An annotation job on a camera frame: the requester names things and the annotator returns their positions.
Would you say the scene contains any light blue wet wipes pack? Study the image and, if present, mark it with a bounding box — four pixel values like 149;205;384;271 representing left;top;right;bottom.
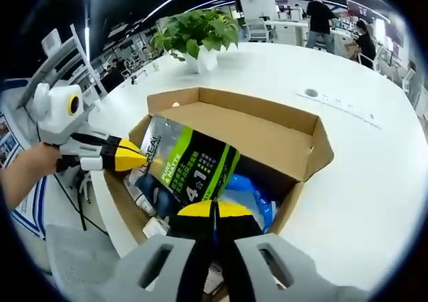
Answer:
222;173;279;233

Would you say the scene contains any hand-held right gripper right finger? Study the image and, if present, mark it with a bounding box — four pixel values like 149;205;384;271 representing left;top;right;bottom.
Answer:
213;200;355;302

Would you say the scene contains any metal storage shelf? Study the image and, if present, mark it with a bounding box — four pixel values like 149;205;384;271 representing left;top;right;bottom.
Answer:
13;24;104;112

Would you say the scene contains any grey mesh office chair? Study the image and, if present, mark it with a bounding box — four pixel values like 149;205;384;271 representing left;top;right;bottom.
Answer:
45;224;134;302

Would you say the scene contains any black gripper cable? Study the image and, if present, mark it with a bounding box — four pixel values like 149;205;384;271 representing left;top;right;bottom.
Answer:
55;171;110;233

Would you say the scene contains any brown cardboard shoe box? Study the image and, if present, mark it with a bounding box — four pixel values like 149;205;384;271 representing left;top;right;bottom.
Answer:
102;87;335;259

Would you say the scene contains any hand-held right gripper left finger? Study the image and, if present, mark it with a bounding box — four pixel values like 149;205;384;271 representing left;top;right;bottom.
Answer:
96;200;218;302

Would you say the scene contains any silver green sachet pack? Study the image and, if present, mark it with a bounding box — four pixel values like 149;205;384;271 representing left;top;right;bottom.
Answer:
138;114;241;216

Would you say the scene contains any green potted plant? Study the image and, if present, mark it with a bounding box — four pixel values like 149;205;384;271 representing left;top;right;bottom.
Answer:
149;9;241;73

